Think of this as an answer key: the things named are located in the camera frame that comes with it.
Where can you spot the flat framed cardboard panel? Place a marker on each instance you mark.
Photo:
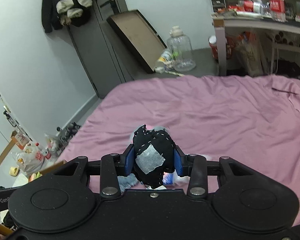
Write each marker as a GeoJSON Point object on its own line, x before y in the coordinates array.
{"type": "Point", "coordinates": [139, 37]}

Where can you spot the white plastic shopping bag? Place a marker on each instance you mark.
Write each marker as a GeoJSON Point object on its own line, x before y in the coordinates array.
{"type": "Point", "coordinates": [31, 158]}

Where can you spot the clear large water jug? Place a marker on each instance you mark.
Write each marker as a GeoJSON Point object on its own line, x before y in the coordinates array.
{"type": "Point", "coordinates": [180, 47]}

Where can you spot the white desk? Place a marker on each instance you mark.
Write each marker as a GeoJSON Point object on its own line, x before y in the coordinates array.
{"type": "Point", "coordinates": [220, 23]}

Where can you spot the plastic water bottle red label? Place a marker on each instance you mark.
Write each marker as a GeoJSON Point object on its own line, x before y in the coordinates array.
{"type": "Point", "coordinates": [277, 10]}

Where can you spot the pink bed sheet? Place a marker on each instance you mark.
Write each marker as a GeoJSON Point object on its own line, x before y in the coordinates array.
{"type": "Point", "coordinates": [255, 121]}

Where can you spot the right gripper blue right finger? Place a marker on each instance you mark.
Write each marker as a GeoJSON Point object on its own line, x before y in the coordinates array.
{"type": "Point", "coordinates": [193, 166]}

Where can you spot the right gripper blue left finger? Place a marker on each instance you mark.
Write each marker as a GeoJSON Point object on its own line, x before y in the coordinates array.
{"type": "Point", "coordinates": [112, 166]}

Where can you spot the dark grey door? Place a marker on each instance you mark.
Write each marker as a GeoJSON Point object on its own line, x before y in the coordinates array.
{"type": "Point", "coordinates": [98, 47]}

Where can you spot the blue tissue packet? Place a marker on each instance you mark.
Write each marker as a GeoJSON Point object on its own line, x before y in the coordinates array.
{"type": "Point", "coordinates": [172, 179]}

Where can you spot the brown cardboard box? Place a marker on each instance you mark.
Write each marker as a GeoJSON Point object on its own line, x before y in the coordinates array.
{"type": "Point", "coordinates": [52, 167]}

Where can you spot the hanging jackets on door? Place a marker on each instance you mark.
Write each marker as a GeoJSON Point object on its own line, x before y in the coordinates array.
{"type": "Point", "coordinates": [59, 13]}

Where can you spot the black stitched cloth toy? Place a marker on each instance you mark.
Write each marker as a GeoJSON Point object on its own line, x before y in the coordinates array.
{"type": "Point", "coordinates": [154, 155]}

